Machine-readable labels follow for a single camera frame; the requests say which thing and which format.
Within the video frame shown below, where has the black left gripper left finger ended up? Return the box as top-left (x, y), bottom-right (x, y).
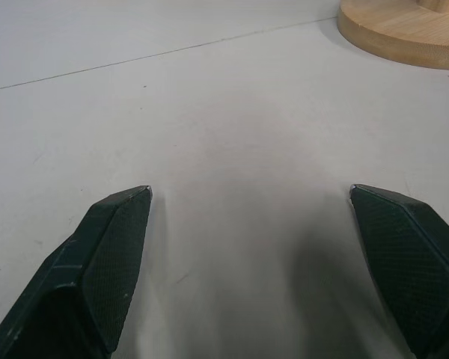
top-left (0, 185), bottom-right (153, 359)

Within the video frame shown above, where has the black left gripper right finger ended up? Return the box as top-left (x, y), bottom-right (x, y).
top-left (349, 183), bottom-right (449, 359)

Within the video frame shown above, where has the round wooden base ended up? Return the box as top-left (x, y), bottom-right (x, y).
top-left (336, 0), bottom-right (449, 71)

